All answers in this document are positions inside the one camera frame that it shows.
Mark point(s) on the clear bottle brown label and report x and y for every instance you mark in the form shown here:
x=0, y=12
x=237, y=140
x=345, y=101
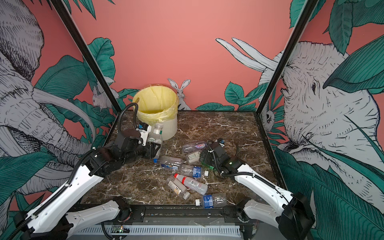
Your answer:
x=177, y=187

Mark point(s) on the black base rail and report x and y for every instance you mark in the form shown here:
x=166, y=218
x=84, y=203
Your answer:
x=140, y=213

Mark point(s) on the front bottle blue label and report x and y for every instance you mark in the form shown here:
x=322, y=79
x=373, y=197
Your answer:
x=211, y=201

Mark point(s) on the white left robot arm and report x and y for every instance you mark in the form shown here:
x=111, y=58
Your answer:
x=53, y=220

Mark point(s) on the clear bottle blue label centre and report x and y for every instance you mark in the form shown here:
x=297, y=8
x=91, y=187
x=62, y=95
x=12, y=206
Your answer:
x=193, y=171

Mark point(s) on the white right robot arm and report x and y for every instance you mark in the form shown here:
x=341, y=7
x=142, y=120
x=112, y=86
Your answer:
x=289, y=212

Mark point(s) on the white vented cable duct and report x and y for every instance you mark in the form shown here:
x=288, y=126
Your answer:
x=163, y=230

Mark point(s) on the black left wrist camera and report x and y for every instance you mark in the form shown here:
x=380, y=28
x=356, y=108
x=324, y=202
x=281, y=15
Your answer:
x=131, y=138

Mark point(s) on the black corner frame post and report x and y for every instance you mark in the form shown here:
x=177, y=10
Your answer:
x=298, y=30
x=64, y=15

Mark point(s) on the green plastic bottle yellow cap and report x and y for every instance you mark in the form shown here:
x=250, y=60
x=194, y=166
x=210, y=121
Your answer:
x=207, y=165

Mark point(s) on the white ribbed waste bin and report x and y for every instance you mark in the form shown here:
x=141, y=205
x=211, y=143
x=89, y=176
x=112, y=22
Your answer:
x=168, y=127

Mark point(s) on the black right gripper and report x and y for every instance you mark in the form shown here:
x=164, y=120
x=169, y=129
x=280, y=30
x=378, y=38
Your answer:
x=207, y=160

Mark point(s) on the clear bottle purple label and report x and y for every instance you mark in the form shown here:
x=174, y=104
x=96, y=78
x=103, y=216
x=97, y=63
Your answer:
x=194, y=146

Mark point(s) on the black right corner frame post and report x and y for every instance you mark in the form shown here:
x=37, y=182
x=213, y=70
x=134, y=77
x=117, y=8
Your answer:
x=298, y=30

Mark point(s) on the black left corner frame post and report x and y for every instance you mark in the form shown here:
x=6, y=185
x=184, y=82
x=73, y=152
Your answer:
x=64, y=15

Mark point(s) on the yellow plastic bin liner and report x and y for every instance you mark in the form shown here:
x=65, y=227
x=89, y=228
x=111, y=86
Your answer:
x=157, y=103

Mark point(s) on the clear bottle green label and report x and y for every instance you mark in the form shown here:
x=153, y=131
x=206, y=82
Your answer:
x=156, y=137

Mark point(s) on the clear bottle blue cap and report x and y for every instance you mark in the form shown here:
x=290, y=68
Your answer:
x=169, y=162

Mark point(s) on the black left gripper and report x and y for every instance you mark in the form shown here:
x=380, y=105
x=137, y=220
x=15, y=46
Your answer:
x=151, y=150

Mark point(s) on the clear bottle white label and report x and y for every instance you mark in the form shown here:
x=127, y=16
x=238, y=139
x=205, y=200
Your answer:
x=193, y=158

